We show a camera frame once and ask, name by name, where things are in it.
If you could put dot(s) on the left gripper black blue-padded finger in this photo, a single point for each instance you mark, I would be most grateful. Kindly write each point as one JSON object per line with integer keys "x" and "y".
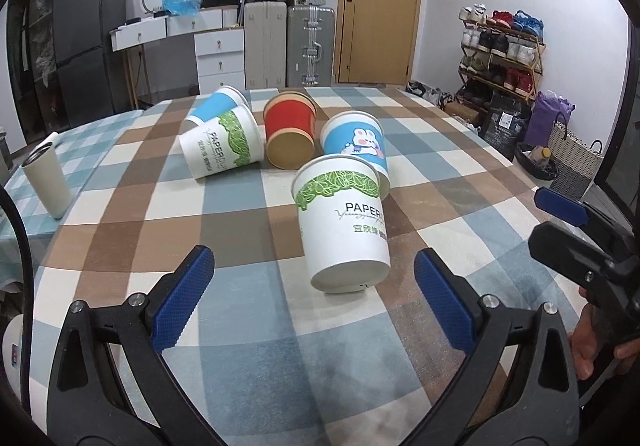
{"x": 109, "y": 383}
{"x": 538, "y": 405}

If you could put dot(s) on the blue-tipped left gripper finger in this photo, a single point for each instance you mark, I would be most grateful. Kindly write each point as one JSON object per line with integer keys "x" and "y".
{"x": 561, "y": 207}

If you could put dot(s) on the white green leaf paper cup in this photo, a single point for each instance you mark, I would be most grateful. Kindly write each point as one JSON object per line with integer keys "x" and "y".
{"x": 341, "y": 222}

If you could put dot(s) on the blue bunny paper cup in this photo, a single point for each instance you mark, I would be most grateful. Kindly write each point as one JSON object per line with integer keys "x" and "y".
{"x": 359, "y": 134}

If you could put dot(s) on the red kraft paper cup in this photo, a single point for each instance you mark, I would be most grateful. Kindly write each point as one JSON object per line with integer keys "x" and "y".
{"x": 289, "y": 119}

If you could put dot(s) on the white green lying paper cup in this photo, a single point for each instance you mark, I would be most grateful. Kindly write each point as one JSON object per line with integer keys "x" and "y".
{"x": 231, "y": 140}

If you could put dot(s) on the blue white lying paper cup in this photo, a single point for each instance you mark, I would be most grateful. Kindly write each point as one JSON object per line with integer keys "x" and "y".
{"x": 213, "y": 105}

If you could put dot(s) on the right hand on gripper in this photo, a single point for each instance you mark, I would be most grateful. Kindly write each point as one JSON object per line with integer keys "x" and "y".
{"x": 584, "y": 347}

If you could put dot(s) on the woven grey basket bag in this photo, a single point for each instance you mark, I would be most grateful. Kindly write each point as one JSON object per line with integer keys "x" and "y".
{"x": 576, "y": 163}

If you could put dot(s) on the purple bag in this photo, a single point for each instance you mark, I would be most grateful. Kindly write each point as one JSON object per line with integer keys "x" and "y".
{"x": 548, "y": 108}

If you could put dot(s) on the wooden shoe rack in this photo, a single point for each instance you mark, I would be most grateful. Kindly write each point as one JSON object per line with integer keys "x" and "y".
{"x": 505, "y": 60}

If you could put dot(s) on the plaid brown blue tablecloth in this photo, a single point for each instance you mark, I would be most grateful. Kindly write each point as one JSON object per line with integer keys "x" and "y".
{"x": 266, "y": 358}

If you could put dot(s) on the beige steel tumbler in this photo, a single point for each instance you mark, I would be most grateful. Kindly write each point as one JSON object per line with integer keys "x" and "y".
{"x": 45, "y": 174}

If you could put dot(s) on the wooden door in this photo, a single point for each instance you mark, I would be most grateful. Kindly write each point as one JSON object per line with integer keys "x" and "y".
{"x": 375, "y": 40}

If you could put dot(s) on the silver aluminium suitcase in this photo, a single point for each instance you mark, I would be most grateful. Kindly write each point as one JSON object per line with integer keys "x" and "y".
{"x": 309, "y": 53}

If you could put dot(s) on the beige suitcase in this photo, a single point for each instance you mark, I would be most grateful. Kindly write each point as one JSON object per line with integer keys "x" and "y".
{"x": 265, "y": 44}

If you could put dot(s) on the white drawer desk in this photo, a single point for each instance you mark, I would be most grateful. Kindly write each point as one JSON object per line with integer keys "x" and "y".
{"x": 218, "y": 39}

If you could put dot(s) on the dark grey refrigerator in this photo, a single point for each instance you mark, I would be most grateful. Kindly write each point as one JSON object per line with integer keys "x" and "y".
{"x": 91, "y": 74}

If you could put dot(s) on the blue plastic bag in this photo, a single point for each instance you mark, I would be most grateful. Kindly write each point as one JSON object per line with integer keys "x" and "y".
{"x": 182, "y": 7}

